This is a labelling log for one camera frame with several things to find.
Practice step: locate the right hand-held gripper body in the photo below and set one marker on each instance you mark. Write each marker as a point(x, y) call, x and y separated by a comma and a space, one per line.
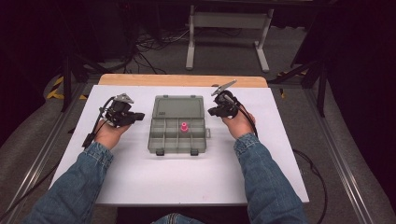
point(226, 104)

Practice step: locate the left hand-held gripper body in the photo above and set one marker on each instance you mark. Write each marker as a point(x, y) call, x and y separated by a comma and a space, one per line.
point(120, 109)

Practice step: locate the small pink plastic part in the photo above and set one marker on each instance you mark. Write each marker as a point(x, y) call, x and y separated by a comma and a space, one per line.
point(184, 127)

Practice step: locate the grey clear plastic organizer box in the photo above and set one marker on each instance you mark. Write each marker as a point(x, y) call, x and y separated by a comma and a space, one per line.
point(177, 137)

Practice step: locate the person's right hand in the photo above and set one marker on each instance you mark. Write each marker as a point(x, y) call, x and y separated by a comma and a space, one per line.
point(241, 126)

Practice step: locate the person's left hand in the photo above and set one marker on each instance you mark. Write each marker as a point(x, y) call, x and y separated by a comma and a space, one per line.
point(109, 135)

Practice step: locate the wooden table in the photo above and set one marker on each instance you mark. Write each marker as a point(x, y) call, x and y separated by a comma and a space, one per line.
point(180, 80)

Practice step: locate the black tripod stand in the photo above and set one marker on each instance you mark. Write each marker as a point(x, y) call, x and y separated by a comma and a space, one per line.
point(320, 81)
point(67, 81)

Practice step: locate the yellow black floor tape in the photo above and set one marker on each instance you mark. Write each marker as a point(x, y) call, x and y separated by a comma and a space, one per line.
point(56, 90)

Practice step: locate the white metal stand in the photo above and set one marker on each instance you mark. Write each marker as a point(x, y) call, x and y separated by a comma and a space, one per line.
point(229, 20)

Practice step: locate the person's legs in jeans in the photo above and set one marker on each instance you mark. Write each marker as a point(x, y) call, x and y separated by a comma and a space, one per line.
point(176, 219)

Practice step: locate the aluminium floor rail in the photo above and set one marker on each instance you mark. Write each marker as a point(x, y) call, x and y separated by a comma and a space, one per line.
point(336, 155)
point(37, 155)

